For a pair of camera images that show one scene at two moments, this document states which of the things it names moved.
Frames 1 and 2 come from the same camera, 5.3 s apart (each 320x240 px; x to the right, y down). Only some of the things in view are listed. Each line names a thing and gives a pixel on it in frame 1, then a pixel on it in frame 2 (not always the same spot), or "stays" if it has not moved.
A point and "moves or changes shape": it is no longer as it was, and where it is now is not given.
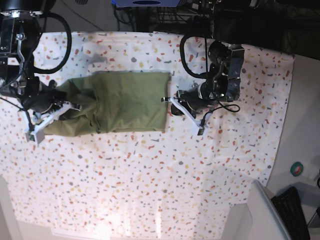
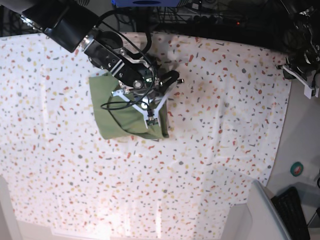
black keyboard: (288, 204) stays
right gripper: (196, 97) to (302, 62)
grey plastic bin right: (268, 223) stays
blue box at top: (146, 3) stays
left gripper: (40, 97) to (139, 78)
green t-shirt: (114, 102) moves or changes shape
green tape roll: (296, 168) stays
